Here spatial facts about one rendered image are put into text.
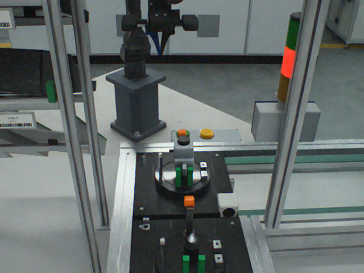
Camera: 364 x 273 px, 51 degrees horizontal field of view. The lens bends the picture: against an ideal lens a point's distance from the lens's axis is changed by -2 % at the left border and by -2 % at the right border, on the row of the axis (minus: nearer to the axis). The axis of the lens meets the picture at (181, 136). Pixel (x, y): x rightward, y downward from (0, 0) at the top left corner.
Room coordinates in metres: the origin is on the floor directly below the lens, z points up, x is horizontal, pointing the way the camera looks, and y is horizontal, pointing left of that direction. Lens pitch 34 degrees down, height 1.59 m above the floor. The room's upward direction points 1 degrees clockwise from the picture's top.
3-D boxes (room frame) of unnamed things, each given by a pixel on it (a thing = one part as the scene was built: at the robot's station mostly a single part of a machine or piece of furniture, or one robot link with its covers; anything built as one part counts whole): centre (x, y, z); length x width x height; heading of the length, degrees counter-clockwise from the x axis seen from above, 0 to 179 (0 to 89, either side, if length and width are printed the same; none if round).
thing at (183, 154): (0.73, -0.01, 1.06); 0.08 x 0.04 x 0.07; 4
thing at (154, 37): (0.94, 0.08, 1.25); 0.06 x 0.04 x 0.07; 4
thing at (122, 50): (1.16, 0.15, 1.15); 0.09 x 0.07 x 0.06; 113
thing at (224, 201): (0.65, -0.11, 0.97); 0.05 x 0.05 x 0.04; 4
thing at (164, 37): (0.94, 0.04, 1.25); 0.06 x 0.04 x 0.07; 4
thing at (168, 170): (0.75, 0.00, 0.98); 0.14 x 0.14 x 0.02
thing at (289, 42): (0.64, -0.20, 1.38); 0.05 x 0.05 x 0.05
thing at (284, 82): (0.64, -0.20, 1.28); 0.05 x 0.05 x 0.05
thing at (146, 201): (0.75, 0.00, 0.96); 0.24 x 0.24 x 0.02; 4
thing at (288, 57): (0.64, -0.20, 1.33); 0.05 x 0.05 x 0.05
